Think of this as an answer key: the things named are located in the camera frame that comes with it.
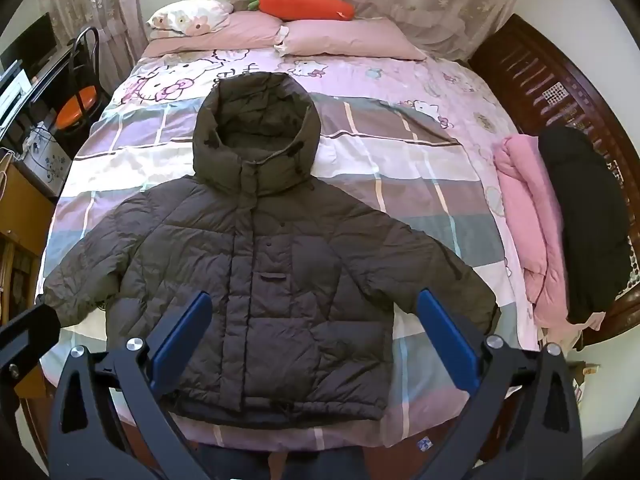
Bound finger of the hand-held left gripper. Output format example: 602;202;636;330
0;304;61;387

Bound pink jacket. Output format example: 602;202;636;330
494;135;608;342

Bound white desktop device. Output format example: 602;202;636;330
0;60;35;127

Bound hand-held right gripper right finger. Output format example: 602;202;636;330
416;289;586;480

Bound pink pillow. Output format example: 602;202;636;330
274;17;428;61
142;10;284;58

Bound white box with blue flowers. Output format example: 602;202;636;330
22;120;73;198

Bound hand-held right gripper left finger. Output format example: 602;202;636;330
47;290;216;480

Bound dark carved wooden bed board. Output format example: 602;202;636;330
467;12;640;346

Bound orange carrot plush toy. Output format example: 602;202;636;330
246;0;357;23

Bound black jacket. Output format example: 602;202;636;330
537;125;632;325

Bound pink sheer curtain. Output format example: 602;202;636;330
35;0;146;96

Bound brown wooden cabinet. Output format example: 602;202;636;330
0;160;56;311

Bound floral pillow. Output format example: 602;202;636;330
146;0;235;41

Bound black monitor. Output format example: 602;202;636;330
0;12;57;73

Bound person's dark pants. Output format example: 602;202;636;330
187;442;426;480

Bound dark brown hooded puffer jacket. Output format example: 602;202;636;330
42;72;502;423

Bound black chair with orange seat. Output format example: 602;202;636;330
54;26;113;133

